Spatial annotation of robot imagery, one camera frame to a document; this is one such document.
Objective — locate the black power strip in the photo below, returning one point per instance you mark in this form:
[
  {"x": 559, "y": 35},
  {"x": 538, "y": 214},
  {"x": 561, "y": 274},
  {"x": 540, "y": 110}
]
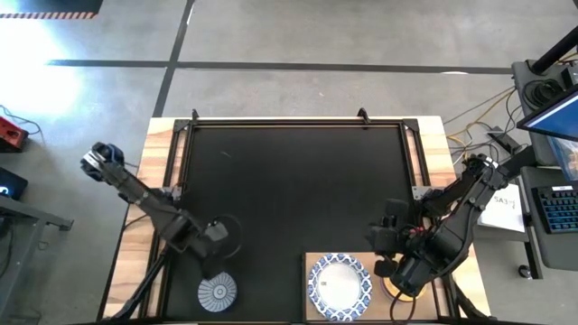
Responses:
[{"x": 501, "y": 139}]

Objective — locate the grey metal stand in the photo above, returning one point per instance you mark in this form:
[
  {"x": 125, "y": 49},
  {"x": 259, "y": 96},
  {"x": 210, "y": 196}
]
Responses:
[{"x": 27, "y": 214}]

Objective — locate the white paper sheet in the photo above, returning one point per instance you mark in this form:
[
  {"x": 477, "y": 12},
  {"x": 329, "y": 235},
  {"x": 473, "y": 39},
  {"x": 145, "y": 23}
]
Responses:
[{"x": 506, "y": 212}]

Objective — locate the black table clamp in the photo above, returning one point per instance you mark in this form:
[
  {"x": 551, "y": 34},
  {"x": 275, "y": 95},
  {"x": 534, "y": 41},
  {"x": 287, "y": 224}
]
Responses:
[
  {"x": 195, "y": 114},
  {"x": 362, "y": 114}
]

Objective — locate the wood-topped metal shelf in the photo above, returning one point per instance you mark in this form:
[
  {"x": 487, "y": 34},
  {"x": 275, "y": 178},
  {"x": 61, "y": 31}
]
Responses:
[{"x": 311, "y": 262}]

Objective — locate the grey equipment cart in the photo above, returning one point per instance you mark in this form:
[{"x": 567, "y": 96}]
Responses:
[{"x": 519, "y": 86}]

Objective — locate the dark patterned ceramic bowl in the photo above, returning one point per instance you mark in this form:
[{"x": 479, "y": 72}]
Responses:
[{"x": 217, "y": 292}]

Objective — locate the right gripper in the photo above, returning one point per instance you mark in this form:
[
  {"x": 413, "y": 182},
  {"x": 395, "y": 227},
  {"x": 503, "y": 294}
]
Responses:
[{"x": 388, "y": 237}]

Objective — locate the black caster wheel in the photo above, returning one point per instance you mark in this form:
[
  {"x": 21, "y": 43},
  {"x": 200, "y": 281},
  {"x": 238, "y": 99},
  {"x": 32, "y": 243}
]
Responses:
[{"x": 524, "y": 271}]

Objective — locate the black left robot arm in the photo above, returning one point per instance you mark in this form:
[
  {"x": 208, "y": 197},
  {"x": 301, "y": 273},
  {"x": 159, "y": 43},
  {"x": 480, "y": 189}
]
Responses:
[{"x": 149, "y": 203}]

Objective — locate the black hazard-striped floor mat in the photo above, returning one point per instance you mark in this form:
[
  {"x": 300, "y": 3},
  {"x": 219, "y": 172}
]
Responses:
[{"x": 54, "y": 5}]

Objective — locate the black backlit keyboard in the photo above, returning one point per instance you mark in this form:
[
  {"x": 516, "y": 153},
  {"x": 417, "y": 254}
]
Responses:
[{"x": 560, "y": 210}]

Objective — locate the red box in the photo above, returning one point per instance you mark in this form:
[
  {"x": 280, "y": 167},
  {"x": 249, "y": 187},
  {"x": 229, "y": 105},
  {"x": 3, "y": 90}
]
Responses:
[{"x": 11, "y": 135}]

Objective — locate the blue patterned paper bowl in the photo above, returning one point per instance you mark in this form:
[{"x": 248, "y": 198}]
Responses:
[{"x": 339, "y": 286}]

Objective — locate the blue printed box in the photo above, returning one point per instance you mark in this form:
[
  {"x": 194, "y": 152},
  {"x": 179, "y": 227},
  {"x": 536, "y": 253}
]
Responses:
[{"x": 566, "y": 155}]

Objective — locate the grey desk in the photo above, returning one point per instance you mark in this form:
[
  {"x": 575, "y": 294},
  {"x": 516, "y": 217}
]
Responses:
[{"x": 560, "y": 253}]

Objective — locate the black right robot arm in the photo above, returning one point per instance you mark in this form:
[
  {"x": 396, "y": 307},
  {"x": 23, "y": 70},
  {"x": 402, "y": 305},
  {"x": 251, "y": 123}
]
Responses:
[{"x": 451, "y": 234}]

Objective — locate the black device with light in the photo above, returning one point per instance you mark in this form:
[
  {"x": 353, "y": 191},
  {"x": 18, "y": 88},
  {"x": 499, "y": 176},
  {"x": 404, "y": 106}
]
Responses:
[{"x": 11, "y": 185}]

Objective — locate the black table mat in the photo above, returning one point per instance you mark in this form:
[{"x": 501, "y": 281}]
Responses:
[{"x": 293, "y": 180}]

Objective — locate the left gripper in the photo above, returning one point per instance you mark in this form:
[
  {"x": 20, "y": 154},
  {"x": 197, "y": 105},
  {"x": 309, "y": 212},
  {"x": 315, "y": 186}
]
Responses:
[{"x": 216, "y": 232}]

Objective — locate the computer monitor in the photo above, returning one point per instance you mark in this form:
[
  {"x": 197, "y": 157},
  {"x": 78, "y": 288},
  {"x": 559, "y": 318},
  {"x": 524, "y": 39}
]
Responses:
[{"x": 555, "y": 117}]

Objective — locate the black pole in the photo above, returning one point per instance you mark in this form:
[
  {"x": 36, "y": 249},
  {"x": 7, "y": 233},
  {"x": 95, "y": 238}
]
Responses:
[{"x": 557, "y": 49}]

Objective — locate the black desk leg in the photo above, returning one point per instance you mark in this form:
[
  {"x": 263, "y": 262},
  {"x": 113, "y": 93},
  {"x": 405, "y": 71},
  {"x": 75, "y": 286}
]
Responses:
[{"x": 524, "y": 158}]

